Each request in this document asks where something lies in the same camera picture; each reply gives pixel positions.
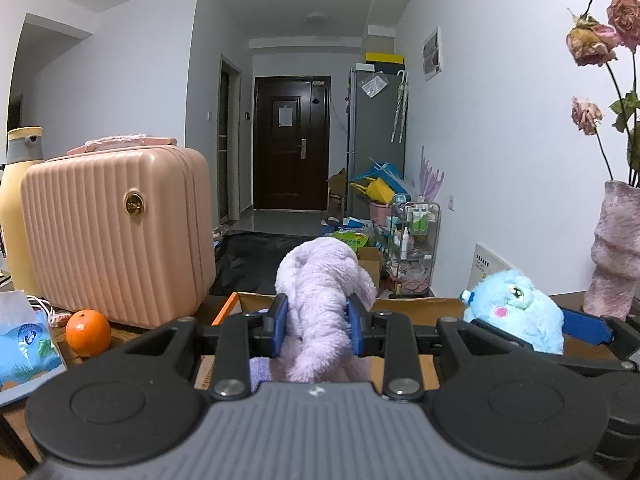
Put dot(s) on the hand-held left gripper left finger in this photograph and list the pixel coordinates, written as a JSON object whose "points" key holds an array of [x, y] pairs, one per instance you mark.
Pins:
{"points": [[280, 320]]}

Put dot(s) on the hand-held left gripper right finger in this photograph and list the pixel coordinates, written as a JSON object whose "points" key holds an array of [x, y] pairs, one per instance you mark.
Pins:
{"points": [[354, 325]]}

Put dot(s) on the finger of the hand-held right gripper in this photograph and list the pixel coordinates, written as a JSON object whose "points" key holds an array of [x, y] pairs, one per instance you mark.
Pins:
{"points": [[575, 360], [585, 325]]}

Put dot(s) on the purple plush toy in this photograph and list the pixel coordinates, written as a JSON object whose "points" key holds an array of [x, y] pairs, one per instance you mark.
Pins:
{"points": [[320, 280]]}

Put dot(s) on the light blue plush toy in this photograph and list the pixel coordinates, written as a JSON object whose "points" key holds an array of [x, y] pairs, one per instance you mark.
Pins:
{"points": [[525, 310]]}

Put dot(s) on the cardboard box with orange rim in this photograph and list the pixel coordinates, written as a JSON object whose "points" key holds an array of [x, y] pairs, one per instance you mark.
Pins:
{"points": [[425, 306]]}

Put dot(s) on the lavender towel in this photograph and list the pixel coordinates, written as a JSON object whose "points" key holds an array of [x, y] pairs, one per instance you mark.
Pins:
{"points": [[260, 374]]}

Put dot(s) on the small open cardboard box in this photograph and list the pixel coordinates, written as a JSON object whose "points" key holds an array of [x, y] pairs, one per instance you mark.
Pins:
{"points": [[370, 265]]}

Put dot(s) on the black bag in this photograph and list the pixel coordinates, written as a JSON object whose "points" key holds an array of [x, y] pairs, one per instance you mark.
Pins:
{"points": [[250, 260]]}

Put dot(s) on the pink textured vase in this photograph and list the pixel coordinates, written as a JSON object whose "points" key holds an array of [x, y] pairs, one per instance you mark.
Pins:
{"points": [[617, 260]]}

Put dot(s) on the green printed bag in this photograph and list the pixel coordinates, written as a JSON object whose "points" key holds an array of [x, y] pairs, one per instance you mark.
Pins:
{"points": [[352, 241]]}

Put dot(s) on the pink bucket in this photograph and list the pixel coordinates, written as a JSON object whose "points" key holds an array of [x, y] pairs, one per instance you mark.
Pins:
{"points": [[380, 212]]}

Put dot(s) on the white flat panel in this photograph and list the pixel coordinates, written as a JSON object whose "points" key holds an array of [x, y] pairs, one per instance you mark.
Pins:
{"points": [[487, 262]]}

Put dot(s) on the tall brown cardboard box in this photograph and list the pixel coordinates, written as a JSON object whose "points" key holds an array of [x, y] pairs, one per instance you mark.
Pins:
{"points": [[337, 190]]}

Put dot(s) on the dark brown door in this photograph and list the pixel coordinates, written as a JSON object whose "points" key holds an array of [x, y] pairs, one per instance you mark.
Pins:
{"points": [[290, 160]]}

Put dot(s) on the pink ribbed suitcase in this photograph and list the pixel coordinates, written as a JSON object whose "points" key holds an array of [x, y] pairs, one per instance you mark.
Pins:
{"points": [[110, 240]]}

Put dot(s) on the grey refrigerator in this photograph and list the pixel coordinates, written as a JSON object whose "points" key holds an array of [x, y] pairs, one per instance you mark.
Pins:
{"points": [[375, 135]]}

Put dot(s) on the orange fruit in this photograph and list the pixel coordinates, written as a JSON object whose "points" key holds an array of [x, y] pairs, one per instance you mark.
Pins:
{"points": [[88, 334]]}

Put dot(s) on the white paper sheet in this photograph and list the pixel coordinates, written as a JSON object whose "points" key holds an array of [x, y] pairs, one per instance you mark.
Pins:
{"points": [[284, 116]]}

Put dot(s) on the hanging folded umbrella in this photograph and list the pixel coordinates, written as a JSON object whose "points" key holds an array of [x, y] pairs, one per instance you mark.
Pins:
{"points": [[398, 110]]}

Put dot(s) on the clear plastic bag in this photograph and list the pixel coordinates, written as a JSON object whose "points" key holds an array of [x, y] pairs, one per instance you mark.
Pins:
{"points": [[374, 86]]}

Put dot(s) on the blue tissue pack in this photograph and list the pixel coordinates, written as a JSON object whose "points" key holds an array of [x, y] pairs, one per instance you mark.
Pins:
{"points": [[25, 355]]}

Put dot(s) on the yellow and black box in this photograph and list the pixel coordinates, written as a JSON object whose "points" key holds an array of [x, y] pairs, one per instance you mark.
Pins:
{"points": [[385, 57]]}

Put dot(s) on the yellow bottle with grey collar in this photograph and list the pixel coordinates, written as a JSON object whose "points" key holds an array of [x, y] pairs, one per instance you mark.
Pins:
{"points": [[15, 235]]}

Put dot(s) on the bunch of dried roses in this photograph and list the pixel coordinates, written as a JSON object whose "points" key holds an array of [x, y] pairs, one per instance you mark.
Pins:
{"points": [[590, 42]]}

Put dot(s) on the purple wall decoration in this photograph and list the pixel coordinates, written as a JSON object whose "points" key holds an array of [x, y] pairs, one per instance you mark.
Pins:
{"points": [[429, 180]]}

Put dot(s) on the white wall panel box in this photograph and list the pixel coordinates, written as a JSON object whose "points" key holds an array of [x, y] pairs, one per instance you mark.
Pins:
{"points": [[432, 52]]}

